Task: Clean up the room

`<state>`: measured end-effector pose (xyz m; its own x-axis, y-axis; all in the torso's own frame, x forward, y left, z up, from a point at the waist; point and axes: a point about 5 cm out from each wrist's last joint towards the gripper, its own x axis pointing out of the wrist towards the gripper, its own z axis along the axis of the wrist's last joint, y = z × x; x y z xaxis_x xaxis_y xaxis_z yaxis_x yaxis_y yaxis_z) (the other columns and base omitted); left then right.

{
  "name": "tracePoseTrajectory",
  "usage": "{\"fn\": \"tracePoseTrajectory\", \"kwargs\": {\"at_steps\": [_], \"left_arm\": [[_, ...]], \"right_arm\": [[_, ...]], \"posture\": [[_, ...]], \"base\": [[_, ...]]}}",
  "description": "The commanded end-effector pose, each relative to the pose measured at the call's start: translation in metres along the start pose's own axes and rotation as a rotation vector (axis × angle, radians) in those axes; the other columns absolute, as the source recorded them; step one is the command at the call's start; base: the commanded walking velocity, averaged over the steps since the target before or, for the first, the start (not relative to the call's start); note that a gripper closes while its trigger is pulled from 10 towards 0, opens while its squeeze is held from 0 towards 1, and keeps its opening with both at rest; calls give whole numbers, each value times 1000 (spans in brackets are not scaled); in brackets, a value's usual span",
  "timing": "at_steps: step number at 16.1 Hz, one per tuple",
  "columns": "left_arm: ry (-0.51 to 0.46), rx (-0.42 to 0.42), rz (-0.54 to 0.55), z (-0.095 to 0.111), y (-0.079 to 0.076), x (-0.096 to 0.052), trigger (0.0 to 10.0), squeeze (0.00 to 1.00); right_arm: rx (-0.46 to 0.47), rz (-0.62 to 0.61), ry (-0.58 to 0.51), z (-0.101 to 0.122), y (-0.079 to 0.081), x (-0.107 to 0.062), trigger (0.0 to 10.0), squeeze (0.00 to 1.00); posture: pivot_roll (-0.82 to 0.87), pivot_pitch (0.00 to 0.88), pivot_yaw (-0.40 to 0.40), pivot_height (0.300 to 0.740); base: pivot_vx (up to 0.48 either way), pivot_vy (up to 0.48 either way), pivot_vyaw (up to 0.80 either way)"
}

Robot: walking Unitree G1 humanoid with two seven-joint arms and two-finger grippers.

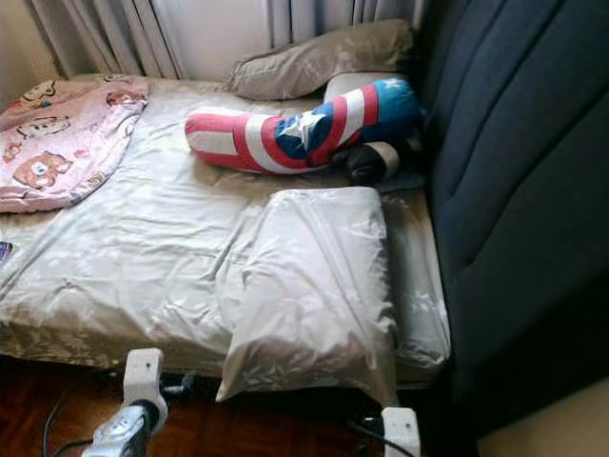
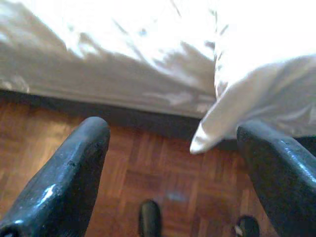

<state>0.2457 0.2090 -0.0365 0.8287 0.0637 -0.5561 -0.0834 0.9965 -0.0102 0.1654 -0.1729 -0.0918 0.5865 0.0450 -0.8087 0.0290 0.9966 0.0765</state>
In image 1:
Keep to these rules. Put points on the red white blue bolster pillow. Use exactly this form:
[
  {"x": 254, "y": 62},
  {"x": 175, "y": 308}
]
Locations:
[{"x": 262, "y": 138}]

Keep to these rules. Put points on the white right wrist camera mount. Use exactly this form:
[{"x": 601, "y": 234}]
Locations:
[{"x": 400, "y": 433}]

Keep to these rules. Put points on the bed with beige floral sheet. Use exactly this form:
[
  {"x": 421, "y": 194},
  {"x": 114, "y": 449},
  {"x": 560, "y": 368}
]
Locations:
[{"x": 152, "y": 248}]

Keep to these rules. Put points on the shiny beige pillow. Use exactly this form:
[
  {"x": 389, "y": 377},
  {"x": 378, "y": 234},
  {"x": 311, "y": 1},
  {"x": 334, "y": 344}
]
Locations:
[{"x": 309, "y": 286}]

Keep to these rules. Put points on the dark blue padded sofa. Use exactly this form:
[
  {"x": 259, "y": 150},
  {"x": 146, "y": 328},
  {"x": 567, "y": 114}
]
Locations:
[{"x": 523, "y": 143}]

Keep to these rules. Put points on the colourful comic book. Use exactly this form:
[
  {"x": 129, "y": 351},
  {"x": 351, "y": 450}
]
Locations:
[{"x": 6, "y": 253}]

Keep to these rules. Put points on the pink cartoon print blanket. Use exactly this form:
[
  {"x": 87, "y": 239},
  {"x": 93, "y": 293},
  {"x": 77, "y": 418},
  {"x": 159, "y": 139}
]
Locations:
[{"x": 57, "y": 143}]

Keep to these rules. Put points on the grey curtain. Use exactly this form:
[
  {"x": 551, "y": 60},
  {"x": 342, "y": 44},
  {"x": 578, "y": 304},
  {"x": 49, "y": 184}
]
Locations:
[
  {"x": 105, "y": 38},
  {"x": 324, "y": 17}
]

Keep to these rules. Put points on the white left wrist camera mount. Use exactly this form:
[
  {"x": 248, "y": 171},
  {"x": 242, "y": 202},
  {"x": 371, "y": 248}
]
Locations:
[{"x": 143, "y": 374}]

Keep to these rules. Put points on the black and beige plush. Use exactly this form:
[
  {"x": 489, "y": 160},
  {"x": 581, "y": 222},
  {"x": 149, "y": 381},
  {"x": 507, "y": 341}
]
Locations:
[{"x": 366, "y": 167}]

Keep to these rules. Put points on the blue grey cloth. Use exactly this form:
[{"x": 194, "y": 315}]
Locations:
[{"x": 409, "y": 183}]

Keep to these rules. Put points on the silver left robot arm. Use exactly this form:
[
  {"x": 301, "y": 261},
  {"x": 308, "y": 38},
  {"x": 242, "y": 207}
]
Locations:
[{"x": 124, "y": 433}]

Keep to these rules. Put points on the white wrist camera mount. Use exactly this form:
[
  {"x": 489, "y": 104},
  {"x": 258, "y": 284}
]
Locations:
[
  {"x": 143, "y": 374},
  {"x": 400, "y": 433}
]

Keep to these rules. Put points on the taupe pillow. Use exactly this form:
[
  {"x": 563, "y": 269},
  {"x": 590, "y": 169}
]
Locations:
[{"x": 324, "y": 59}]

